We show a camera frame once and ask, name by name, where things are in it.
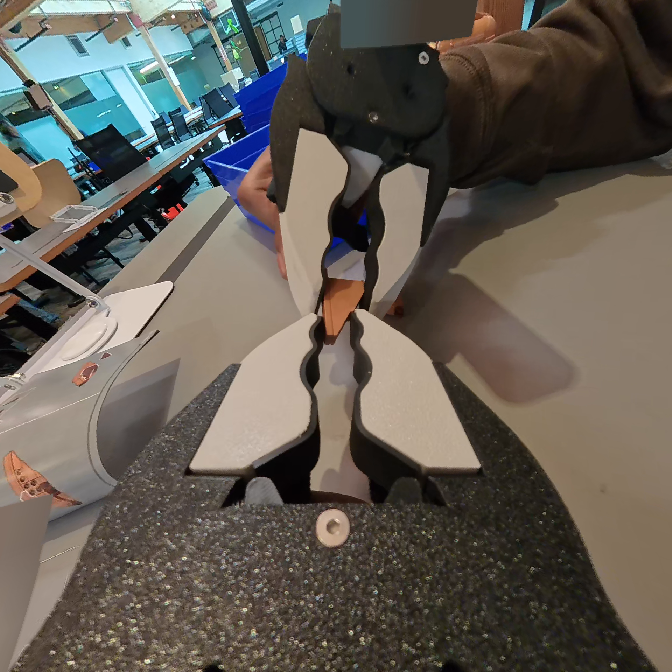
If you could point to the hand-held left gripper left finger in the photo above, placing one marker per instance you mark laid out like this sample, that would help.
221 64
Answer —
262 404

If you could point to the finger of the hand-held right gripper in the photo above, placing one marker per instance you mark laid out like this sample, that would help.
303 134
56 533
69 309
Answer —
407 220
307 210

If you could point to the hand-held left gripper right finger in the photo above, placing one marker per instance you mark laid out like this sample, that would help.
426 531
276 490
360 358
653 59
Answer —
414 409

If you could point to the blue plastic bin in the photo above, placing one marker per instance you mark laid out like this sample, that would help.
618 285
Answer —
262 94
236 162

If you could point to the orange toy brick assembly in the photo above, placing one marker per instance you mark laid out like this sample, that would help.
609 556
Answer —
338 309

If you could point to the person's right forearm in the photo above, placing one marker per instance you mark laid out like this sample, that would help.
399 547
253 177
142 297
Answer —
551 94

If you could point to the grey desk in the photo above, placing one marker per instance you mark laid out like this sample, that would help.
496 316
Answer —
551 262

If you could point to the small orange toy piece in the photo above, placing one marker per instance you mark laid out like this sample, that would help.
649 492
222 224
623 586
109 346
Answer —
395 308

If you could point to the black column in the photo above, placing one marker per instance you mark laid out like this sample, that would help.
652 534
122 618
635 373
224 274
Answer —
249 31

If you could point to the red plastic object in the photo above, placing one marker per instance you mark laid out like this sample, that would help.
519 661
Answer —
173 211

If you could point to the green neon sign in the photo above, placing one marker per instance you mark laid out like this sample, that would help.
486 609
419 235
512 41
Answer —
234 39

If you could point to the silver monitor stand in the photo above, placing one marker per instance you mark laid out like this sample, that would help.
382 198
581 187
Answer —
105 325

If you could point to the long wooden-edged table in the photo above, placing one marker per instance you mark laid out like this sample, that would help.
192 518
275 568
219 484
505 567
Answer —
131 173

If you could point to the open instruction booklet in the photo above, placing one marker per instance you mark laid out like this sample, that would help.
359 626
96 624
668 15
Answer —
52 409

